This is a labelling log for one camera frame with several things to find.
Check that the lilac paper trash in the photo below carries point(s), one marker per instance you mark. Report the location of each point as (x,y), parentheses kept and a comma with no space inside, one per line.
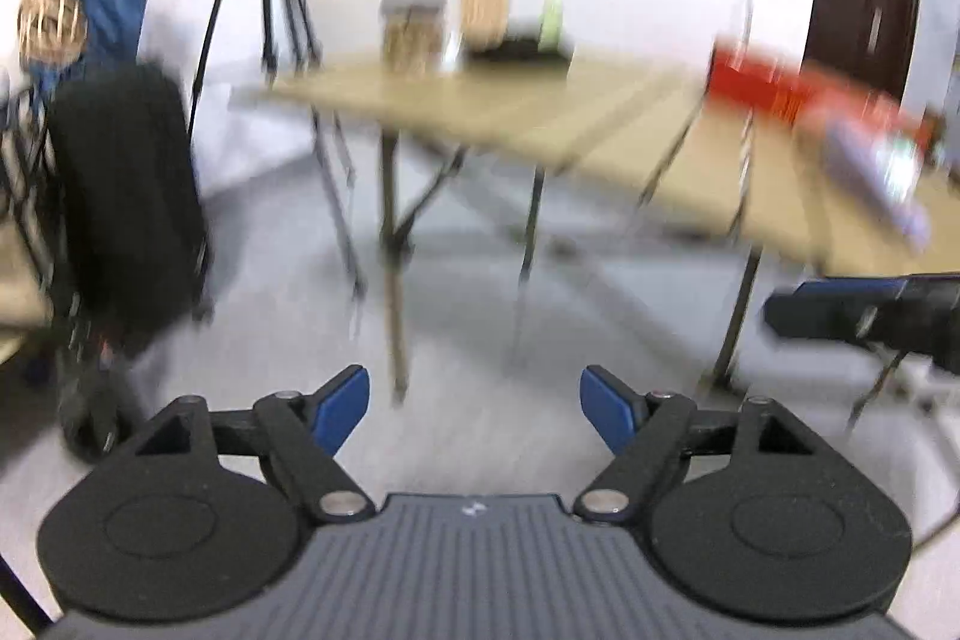
(881,173)

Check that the black suitcase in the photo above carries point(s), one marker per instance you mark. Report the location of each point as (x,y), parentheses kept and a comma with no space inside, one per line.
(137,241)

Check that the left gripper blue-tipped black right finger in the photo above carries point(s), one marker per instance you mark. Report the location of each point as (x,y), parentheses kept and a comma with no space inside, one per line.
(748,512)

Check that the tan cardboard carton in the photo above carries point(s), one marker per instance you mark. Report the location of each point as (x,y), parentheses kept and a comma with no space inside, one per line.
(483,23)

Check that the red cardboard box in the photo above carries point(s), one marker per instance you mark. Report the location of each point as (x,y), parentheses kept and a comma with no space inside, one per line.
(778,89)

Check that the folding wooden slat table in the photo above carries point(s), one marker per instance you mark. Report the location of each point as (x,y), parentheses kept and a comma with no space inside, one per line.
(647,129)

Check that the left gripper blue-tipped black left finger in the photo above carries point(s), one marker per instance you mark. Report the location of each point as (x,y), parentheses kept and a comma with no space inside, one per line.
(201,510)

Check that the black cloth bundle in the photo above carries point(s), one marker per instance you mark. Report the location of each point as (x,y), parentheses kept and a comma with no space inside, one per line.
(521,50)

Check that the glass jar black lid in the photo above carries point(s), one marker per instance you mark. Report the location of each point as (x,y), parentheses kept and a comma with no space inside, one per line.
(413,35)

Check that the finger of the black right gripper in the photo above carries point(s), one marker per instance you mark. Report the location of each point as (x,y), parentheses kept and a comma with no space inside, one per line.
(832,308)

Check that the black camera tripod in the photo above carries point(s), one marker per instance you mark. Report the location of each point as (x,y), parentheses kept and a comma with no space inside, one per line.
(305,48)

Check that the green plastic bottle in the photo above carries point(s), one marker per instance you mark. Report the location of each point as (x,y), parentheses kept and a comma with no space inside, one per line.
(551,25)

